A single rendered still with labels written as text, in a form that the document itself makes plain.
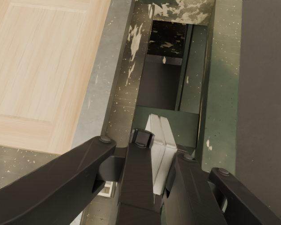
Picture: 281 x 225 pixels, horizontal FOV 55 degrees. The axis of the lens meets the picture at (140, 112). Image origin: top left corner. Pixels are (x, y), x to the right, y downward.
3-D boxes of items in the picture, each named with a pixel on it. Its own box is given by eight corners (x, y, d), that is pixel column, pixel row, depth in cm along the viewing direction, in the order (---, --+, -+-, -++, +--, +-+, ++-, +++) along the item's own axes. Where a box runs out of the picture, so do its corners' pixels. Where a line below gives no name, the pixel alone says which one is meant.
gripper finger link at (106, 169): (140, 193, 13) (81, 177, 13) (141, 156, 18) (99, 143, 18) (148, 166, 13) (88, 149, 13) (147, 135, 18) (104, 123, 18)
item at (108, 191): (119, 161, 53) (117, 158, 50) (112, 198, 51) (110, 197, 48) (100, 158, 54) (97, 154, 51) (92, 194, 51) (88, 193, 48)
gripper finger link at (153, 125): (149, 193, 15) (136, 189, 15) (148, 149, 22) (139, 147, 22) (164, 144, 15) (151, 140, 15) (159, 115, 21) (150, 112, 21)
